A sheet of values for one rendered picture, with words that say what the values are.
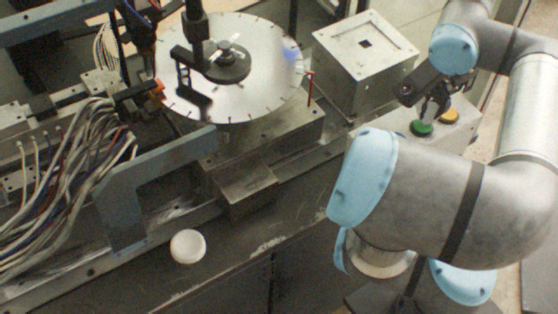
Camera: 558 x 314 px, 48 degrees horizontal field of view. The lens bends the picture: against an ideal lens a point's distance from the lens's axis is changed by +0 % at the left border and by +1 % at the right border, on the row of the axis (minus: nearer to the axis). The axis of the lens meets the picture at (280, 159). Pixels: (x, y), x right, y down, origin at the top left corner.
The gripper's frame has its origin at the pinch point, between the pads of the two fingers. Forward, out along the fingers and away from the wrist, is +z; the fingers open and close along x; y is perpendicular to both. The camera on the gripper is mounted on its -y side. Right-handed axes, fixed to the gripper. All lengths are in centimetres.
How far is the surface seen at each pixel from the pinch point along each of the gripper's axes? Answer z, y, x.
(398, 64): 3.0, 9.0, 17.4
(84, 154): 3, -61, 29
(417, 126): 1.8, -0.3, 0.4
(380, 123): 2.8, -5.7, 5.5
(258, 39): -2.4, -17.4, 35.1
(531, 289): 91, 52, -25
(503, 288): 93, 46, -20
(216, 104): -2.4, -34.4, 23.2
